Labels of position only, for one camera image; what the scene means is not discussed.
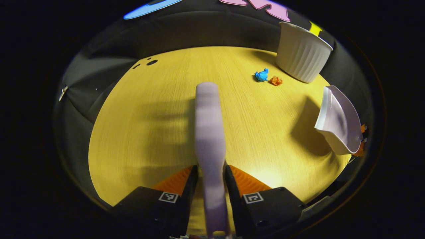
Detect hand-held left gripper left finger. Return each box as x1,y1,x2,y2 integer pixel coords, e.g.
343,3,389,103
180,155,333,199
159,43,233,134
113,165,199,238

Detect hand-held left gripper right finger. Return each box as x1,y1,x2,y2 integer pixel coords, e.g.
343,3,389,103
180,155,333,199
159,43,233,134
225,165,306,238

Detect pink dustpan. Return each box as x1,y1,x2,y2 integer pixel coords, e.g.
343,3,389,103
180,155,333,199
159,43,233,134
314,85,364,155

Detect white ribbed garbage bin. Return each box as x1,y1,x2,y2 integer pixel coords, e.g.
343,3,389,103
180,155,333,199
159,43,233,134
276,22,333,83

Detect blue paper scrap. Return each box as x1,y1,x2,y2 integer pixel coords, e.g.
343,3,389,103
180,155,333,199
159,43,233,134
254,68,269,82

